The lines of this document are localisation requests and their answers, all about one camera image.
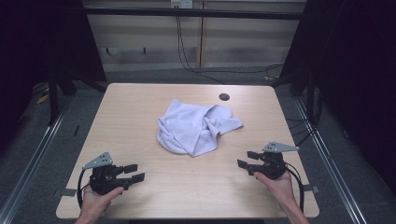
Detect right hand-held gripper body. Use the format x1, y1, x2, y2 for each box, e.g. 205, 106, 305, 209
252, 141, 300, 181

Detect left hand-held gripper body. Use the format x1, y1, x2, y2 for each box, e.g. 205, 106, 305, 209
81, 151, 132, 196

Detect white printed cloth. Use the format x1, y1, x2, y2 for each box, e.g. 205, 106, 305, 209
156, 98, 245, 158

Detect person's left hand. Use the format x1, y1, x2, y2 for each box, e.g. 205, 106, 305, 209
78, 185, 125, 220

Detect person's right hand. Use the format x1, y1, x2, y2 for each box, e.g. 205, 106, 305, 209
253, 170, 296, 210

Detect grey tape strip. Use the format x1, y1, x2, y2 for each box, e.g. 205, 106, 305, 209
302, 184, 320, 194
53, 188, 78, 198

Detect yellow tape piece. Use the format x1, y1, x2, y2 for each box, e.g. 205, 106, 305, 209
35, 93, 50, 105

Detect dark curtain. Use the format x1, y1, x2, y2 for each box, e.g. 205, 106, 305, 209
0, 0, 107, 157
269, 0, 396, 195

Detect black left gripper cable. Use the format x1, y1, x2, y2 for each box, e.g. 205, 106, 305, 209
76, 169, 92, 209

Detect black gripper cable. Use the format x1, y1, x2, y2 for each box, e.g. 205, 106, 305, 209
76, 169, 92, 209
283, 161, 305, 213

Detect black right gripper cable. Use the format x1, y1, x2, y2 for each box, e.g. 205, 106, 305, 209
283, 161, 305, 213

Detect black floor cables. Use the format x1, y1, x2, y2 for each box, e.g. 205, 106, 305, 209
285, 87, 324, 147

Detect metal floor rail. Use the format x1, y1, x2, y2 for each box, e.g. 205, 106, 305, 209
293, 97, 369, 224
0, 98, 73, 224

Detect black stand post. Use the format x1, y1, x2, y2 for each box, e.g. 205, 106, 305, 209
305, 72, 316, 127
48, 70, 61, 127

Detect black hanging wall cable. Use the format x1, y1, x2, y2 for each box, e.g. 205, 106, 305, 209
175, 14, 285, 86

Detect black horizontal frame bar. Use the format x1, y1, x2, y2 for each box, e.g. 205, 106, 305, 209
83, 7, 308, 21

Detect white wall socket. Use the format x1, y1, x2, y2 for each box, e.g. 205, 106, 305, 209
170, 0, 194, 9

